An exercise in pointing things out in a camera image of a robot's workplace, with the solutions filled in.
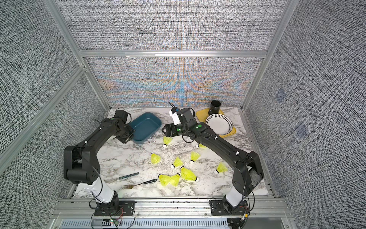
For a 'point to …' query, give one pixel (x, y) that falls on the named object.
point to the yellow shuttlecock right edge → (221, 168)
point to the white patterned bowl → (220, 123)
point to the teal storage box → (145, 124)
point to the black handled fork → (130, 186)
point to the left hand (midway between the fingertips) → (136, 134)
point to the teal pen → (129, 175)
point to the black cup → (215, 107)
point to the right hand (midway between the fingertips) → (167, 125)
